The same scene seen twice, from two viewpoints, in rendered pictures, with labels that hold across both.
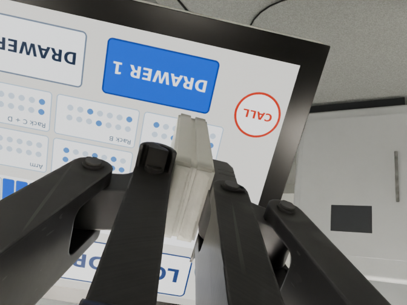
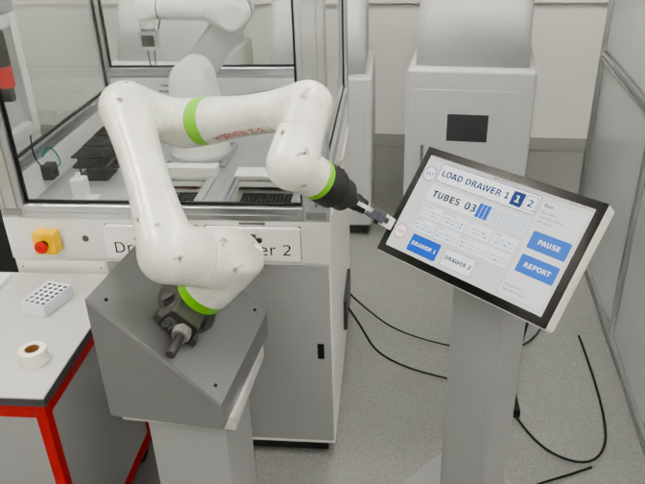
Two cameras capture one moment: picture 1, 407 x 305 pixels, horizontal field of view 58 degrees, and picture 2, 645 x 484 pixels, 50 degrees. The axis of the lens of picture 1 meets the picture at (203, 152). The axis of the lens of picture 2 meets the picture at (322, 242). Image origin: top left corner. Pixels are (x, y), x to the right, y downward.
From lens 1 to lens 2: 1.55 m
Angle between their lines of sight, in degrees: 40
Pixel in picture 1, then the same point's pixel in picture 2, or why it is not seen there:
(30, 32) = (454, 267)
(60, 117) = (457, 239)
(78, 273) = (476, 178)
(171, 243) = (440, 187)
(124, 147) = (441, 226)
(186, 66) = (415, 249)
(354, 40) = (437, 303)
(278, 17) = not seen: hidden behind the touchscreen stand
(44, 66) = (454, 255)
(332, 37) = not seen: hidden behind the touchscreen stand
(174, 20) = (414, 262)
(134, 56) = (428, 254)
